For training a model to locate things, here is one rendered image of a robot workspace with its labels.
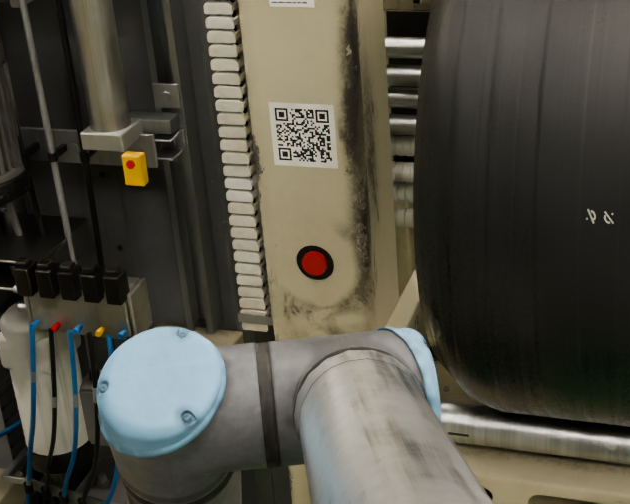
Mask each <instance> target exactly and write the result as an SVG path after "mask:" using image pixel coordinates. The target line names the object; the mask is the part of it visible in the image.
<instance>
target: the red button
mask: <svg viewBox="0 0 630 504"><path fill-rule="evenodd" d="M302 266H303V268H304V270H305V271H306V272H307V273H308V274H310V275H313V276H319V275H322V274H323V273H324V272H325V271H326V269H327V266H328V263H327V259H326V258H325V256H324V255H323V254H321V253H320V252H317V251H310V252H308V253H306V254H305V256H304V257H303V259H302Z"/></svg>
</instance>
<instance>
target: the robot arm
mask: <svg viewBox="0 0 630 504"><path fill-rule="evenodd" d="M96 397H97V405H98V419H99V425H100V428H101V431H102V434H103V436H104V437H105V439H106V440H107V442H108V443H109V445H110V448H111V451H112V454H113V457H114V460H115V463H116V466H117V469H118V472H119V475H120V477H121V480H122V483H123V486H124V489H125V492H126V496H127V504H242V493H241V471H242V470H252V469H261V468H267V467H268V468H273V467H281V466H291V465H301V464H305V470H306V476H307V482H308V488H309V495H310V501H311V504H494V503H493V502H492V500H491V499H490V497H489V496H488V494H487V493H486V491H485V490H484V488H483V486H482V485H481V483H480V482H479V480H478V479H477V477H476V476H475V474H474V473H473V471H472V469H471V468H470V466H469V465H468V463H467V462H466V460H465V459H464V457H463V456H462V454H461V452H460V451H459V449H458V448H457V446H456V445H455V443H454V442H453V440H452V439H451V437H450V435H449V434H448V432H447V431H446V429H445V428H444V426H443V425H442V423H441V406H440V394H439V386H438V380H437V374H436V369H435V365H434V361H433V358H432V354H431V352H430V349H429V348H428V347H427V342H426V340H425V339H424V337H423V336H422V335H421V334H420V333H419V332H418V331H416V330H414V329H410V328H401V329H396V328H393V327H381V328H378V329H376V330H374V331H367V332H357V333H348V334H338V335H328V336H318V337H309V338H299V339H289V340H280V341H270V342H266V343H256V344H255V342H254V343H245V344H235V345H226V346H217V347H215V346H214V345H213V344H212V343H211V342H210V341H209V340H207V339H206V338H204V337H203V336H201V335H199V334H198V333H196V332H193V331H191V330H188V329H184V328H179V327H160V328H154V329H150V330H147V331H144V332H141V333H139V334H137V335H135V336H133V337H131V338H130V339H128V340H127V341H125V342H124V343H123V344H121V345H120V346H119V347H118V348H117V349H116V350H115V351H114V352H113V353H112V354H111V356H110V357H109V358H108V360H107V361H106V363H105V365H104V367H103V369H102V371H101V373H100V376H99V380H98V384H97V393H96Z"/></svg>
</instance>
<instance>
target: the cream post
mask: <svg viewBox="0 0 630 504"><path fill-rule="evenodd" d="M314 5H315V8H309V7H270V3H269V0H238V7H239V16H240V26H241V35H242V44H243V54H244V63H245V72H246V81H247V91H248V100H249V109H250V118H251V128H252V137H253V146H254V154H255V161H256V169H257V180H258V192H259V202H260V211H261V220H262V229H263V239H264V248H265V257H266V266H267V276H268V285H269V294H270V303H271V312H272V320H273V327H274V334H275V341H280V340H289V339H299V338H309V337H318V336H328V335H338V334H348V333H357V332H367V331H374V330H376V329H378V328H381V327H386V325H387V323H388V322H389V320H390V318H391V316H392V314H393V312H394V310H395V308H396V306H397V304H398V303H399V290H398V271H397V253H396V234H395V216H394V197H393V178H392V160H391V141H390V123H389V104H388V86H387V67H386V48H385V30H384V11H383V0H314ZM268 102H278V103H300V104H323V105H333V107H334V120H335V133H336V147H337V160H338V169H335V168H319V167H303V166H286V165H275V163H274V153H273V143H272V133H271V123H270V113H269V103H268ZM310 251H317V252H320V253H321V254H323V255H324V256H325V258H326V259H327V263H328V266H327V269H326V271H325V272H324V273H323V274H322V275H319V276H313V275H310V274H308V273H307V272H306V271H305V270H304V268H303V266H302V259H303V257H304V256H305V254H306V253H308V252H310ZM288 470H289V479H290V489H291V498H292V504H311V501H310V495H309V488H308V482H307V476H306V470H305V464H301V465H291V466H288Z"/></svg>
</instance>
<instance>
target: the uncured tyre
mask: <svg viewBox="0 0 630 504"><path fill-rule="evenodd" d="M582 201H587V202H603V203H618V204H619V214H618V232H603V231H589V230H581V222H582ZM413 220H414V247H415V263H416V274H417V284H418V292H419V300H420V306H421V312H422V317H423V322H424V326H425V330H426V334H427V337H428V341H429V343H430V346H431V348H432V351H433V353H434V355H435V356H436V358H437V359H438V361H439V362H440V363H441V364H442V365H443V367H444V368H445V369H446V370H447V371H448V372H449V374H450V375H451V376H452V377H453V378H454V380H455V381H456V382H457V383H458V384H459V385H460V387H461V388H462V389H463V390H464V391H465V392H466V394H467V395H468V396H469V397H470V398H471V399H473V400H475V401H477V402H480V403H482V404H484V405H487V406H489V407H492V408H494V409H497V410H499V411H502V412H509V413H517V414H525V415H534V416H542V417H551V418H559V419H567V420H576V421H584V422H592V423H601V424H609V425H617V426H626V427H630V0H432V2H431V7H430V13H429V18H428V24H427V30H426V36H425V43H424V50H423V58H422V65H421V74H420V83H419V93H418V104H417V116H416V131H415V149H414V178H413Z"/></svg>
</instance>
